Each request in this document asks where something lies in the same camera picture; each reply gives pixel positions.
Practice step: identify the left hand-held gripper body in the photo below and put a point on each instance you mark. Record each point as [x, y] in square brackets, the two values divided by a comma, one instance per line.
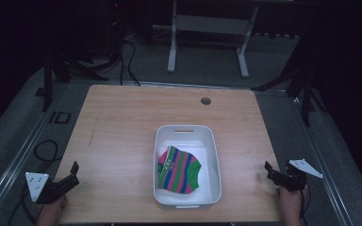
[45, 190]

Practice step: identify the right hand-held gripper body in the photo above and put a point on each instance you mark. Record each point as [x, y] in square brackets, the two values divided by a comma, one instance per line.
[293, 177]

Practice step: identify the person's left hand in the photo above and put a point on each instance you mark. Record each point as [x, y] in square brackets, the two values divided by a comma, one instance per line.
[52, 213]

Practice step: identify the person's right hand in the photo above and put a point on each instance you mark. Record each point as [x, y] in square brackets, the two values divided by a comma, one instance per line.
[290, 205]

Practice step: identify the white plastic bin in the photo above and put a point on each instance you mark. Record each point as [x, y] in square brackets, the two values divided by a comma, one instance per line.
[212, 163]

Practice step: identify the striped colourful sock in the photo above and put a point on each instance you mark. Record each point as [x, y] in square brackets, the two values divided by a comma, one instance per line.
[179, 171]

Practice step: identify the round grey table grommet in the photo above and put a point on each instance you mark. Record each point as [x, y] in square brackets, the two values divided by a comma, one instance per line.
[205, 101]

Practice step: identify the black tripod stand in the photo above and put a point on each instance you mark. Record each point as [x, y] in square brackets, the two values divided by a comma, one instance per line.
[301, 78]
[59, 67]

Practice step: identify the white metal table frame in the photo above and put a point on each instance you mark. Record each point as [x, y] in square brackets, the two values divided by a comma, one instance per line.
[212, 24]

